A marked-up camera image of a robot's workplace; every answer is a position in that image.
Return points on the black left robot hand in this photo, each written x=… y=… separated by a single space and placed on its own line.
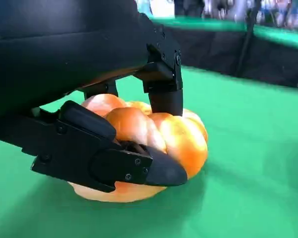
x=52 y=49

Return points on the orange white toy bread roll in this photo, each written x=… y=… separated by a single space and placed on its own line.
x=178 y=138

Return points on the green cloth on background table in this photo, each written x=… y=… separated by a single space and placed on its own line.
x=275 y=34

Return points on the black backdrop cloth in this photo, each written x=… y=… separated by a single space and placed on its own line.
x=213 y=49

